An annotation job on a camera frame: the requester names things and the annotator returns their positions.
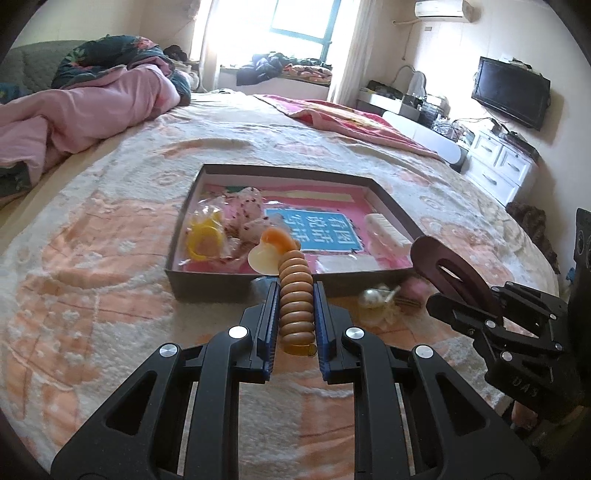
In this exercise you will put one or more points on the pile of dark clothes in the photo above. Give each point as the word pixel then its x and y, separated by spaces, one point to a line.
pixel 261 69

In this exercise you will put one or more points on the brown bag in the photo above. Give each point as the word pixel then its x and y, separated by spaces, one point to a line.
pixel 531 221

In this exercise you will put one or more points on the pink quilt with floral side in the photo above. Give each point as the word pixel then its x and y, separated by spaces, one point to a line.
pixel 92 106

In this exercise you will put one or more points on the grey cardboard box tray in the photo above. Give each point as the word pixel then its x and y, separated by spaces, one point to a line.
pixel 207 286

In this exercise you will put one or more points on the bed with beige sheet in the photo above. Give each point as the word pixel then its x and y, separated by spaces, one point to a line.
pixel 221 99

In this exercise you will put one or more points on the bagged yellow bangles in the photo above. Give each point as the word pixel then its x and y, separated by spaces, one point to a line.
pixel 203 237

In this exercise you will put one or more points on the black set-top box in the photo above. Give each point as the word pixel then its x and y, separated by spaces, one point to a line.
pixel 521 143

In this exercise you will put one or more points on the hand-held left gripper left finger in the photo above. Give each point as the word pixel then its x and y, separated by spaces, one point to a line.
pixel 271 323

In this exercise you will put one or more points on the brown oval hair clip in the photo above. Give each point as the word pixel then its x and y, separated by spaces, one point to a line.
pixel 434 263

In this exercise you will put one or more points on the cream oval plastic piece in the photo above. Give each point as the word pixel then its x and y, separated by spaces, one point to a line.
pixel 261 263

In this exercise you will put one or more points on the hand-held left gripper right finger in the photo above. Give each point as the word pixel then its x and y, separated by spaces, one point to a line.
pixel 322 323

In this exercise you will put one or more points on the bagged pearl hair clip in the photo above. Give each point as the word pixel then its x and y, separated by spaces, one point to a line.
pixel 376 297

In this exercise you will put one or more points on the white drawer cabinet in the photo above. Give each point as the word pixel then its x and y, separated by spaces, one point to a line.
pixel 498 161

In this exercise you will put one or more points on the white sheer curtain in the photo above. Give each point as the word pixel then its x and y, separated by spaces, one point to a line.
pixel 351 55
pixel 203 37

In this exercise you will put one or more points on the window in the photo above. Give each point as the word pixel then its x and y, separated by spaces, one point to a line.
pixel 300 18

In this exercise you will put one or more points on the grey padded headboard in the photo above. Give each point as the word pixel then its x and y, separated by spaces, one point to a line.
pixel 32 60

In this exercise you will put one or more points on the white hair clip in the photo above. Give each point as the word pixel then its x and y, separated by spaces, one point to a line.
pixel 385 230

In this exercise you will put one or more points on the colourful folded bedding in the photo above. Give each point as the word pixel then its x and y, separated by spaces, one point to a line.
pixel 309 71

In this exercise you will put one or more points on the orange spiral hair clip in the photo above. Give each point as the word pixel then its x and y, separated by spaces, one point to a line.
pixel 295 295

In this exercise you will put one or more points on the white window seat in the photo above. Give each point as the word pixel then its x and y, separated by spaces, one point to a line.
pixel 277 88

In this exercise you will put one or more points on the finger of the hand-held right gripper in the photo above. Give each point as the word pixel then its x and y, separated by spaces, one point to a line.
pixel 457 314
pixel 526 297

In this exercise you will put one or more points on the polka dot mesh hair bow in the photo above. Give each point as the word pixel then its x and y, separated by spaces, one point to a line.
pixel 244 212

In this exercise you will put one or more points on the white rounded desk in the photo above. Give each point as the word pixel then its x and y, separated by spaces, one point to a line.
pixel 429 138

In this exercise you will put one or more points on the pink red blanket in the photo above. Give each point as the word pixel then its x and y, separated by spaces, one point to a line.
pixel 346 120

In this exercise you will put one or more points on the black wall television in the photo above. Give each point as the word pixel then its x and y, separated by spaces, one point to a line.
pixel 510 92

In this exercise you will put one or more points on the white air conditioner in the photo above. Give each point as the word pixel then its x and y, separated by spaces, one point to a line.
pixel 438 9

